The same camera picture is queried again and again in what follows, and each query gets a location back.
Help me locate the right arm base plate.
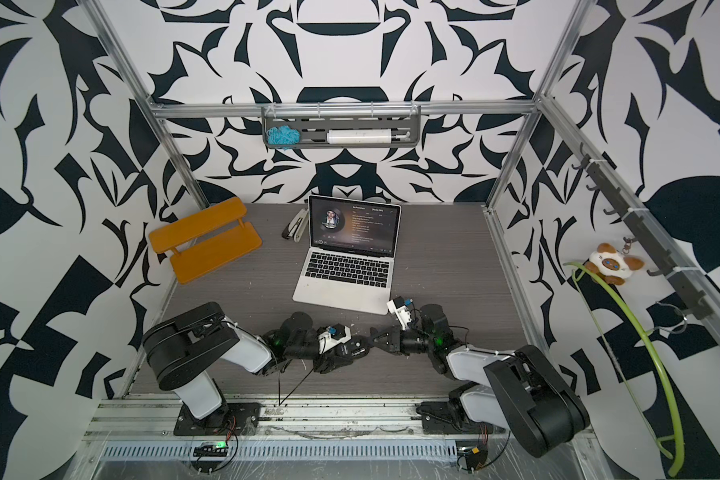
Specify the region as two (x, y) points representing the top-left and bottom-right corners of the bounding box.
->
(416, 401), (494, 435)

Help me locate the grey wall tray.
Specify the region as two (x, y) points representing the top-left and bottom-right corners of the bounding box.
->
(261, 105), (422, 149)

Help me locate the silver laptop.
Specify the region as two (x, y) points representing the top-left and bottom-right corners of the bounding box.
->
(292, 195), (402, 315)

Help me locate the white roll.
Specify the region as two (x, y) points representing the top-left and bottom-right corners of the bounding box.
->
(326, 129), (392, 145)

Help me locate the black silver stapler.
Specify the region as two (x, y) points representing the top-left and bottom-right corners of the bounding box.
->
(281, 208), (309, 243)

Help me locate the teal scrubber ball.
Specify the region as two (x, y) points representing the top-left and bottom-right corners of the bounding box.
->
(266, 125), (301, 149)

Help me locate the orange two-tier stand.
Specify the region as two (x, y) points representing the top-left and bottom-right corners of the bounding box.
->
(149, 197), (263, 284)

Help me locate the left small electronics board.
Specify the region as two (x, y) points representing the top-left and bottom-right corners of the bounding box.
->
(192, 441), (230, 459)

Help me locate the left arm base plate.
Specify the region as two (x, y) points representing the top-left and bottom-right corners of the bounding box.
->
(173, 402), (262, 437)

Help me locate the right small electronics board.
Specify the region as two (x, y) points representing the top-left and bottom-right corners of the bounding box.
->
(456, 445), (488, 473)

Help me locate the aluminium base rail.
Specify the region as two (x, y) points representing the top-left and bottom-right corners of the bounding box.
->
(83, 395), (595, 442)

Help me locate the green hoop tube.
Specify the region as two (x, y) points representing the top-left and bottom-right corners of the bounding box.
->
(565, 261), (686, 478)

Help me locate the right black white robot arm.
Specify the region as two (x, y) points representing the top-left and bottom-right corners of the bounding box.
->
(370, 303), (590, 458)

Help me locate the grey hook rail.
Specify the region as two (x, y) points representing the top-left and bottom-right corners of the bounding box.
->
(576, 143), (714, 320)

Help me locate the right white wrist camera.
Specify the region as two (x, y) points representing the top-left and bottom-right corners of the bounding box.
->
(387, 296), (414, 331)

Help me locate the brown white plush toy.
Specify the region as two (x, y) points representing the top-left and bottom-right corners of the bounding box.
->
(584, 243), (645, 286)

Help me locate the small electronics board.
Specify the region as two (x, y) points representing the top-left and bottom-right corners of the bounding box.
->
(456, 445), (488, 473)
(192, 441), (230, 459)

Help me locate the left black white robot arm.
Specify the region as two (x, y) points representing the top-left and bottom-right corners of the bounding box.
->
(142, 302), (370, 429)

